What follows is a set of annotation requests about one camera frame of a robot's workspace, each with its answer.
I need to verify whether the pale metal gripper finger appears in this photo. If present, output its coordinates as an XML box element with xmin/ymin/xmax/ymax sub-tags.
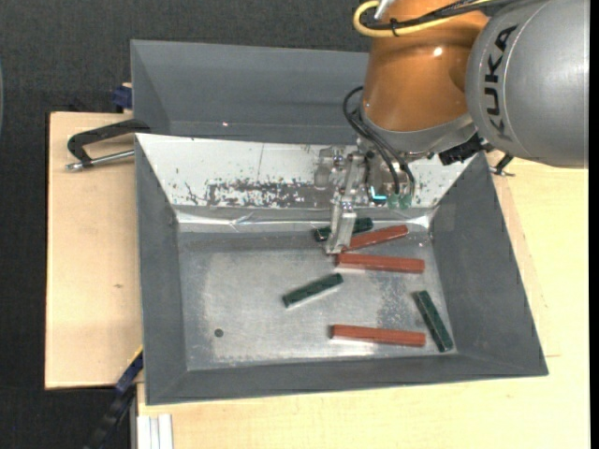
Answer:
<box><xmin>338</xmin><ymin>205</ymin><xmax>358</xmax><ymax>253</ymax></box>
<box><xmin>325</xmin><ymin>202</ymin><xmax>344</xmax><ymax>255</ymax></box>

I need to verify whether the dark green flat block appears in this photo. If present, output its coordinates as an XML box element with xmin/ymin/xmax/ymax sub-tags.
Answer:
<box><xmin>314</xmin><ymin>216</ymin><xmax>375</xmax><ymax>243</ymax></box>
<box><xmin>411</xmin><ymin>289</ymin><xmax>456</xmax><ymax>355</ymax></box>
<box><xmin>281</xmin><ymin>272</ymin><xmax>345</xmax><ymax>310</ymax></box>

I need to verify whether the red-brown flat block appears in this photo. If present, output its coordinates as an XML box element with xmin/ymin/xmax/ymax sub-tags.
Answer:
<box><xmin>334</xmin><ymin>252</ymin><xmax>427</xmax><ymax>275</ymax></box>
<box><xmin>344</xmin><ymin>224</ymin><xmax>410</xmax><ymax>253</ymax></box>
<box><xmin>329</xmin><ymin>324</ymin><xmax>428</xmax><ymax>349</ymax></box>

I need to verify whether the grey metal bin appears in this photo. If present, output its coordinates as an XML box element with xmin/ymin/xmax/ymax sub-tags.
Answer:
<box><xmin>129</xmin><ymin>38</ymin><xmax>549</xmax><ymax>406</ymax></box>

